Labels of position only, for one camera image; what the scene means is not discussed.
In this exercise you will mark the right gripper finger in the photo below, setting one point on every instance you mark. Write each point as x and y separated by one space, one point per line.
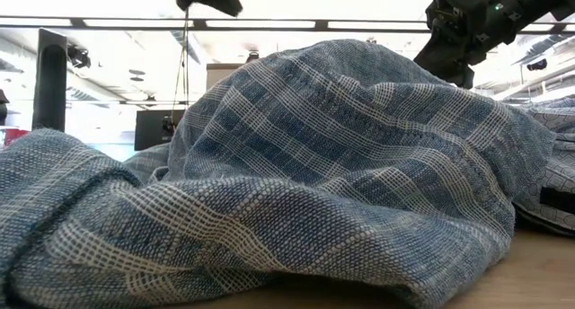
449 66

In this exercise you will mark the light blue shirt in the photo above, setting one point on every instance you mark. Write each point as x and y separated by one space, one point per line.
552 165

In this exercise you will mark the blue striped woven cloth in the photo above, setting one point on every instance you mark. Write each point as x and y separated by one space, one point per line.
314 165

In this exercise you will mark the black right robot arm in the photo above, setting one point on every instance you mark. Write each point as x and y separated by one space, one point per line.
530 8

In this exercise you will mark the black ceiling fixture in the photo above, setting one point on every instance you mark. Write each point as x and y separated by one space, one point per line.
371 40
536 65
78 57
252 56

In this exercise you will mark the black monitor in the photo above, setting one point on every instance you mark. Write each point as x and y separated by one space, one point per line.
153 129

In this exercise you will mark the red bin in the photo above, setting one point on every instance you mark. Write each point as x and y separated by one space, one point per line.
15 136

